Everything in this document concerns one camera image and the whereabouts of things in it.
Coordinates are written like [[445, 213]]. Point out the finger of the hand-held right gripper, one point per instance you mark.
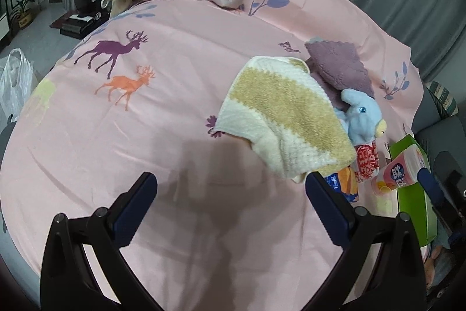
[[431, 189]]

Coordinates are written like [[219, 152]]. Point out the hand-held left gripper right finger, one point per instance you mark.
[[326, 203]]

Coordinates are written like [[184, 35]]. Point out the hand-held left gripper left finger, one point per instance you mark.
[[135, 203]]

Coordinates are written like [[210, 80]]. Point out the blue plush toy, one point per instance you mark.
[[360, 118]]

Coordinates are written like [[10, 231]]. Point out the yellow and white towel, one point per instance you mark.
[[287, 114]]

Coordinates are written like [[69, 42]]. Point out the orange and blue packet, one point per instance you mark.
[[346, 183]]

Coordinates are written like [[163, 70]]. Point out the green cardboard box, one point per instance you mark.
[[413, 216]]

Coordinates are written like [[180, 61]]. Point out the pink drink bottle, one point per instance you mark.
[[400, 169]]

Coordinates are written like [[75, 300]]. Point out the grey sofa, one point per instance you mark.
[[433, 125]]

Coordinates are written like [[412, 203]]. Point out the patterned pillow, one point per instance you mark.
[[444, 98]]

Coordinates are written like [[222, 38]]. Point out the pink printed bedsheet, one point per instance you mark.
[[182, 77]]

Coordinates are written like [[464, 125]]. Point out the purple fluffy towel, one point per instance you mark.
[[338, 67]]

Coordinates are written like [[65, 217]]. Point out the white plastic bag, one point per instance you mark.
[[14, 81]]

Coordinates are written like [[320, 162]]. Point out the black flat box stack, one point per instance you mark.
[[76, 23]]

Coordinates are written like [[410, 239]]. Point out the potted plant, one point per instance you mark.
[[22, 8]]

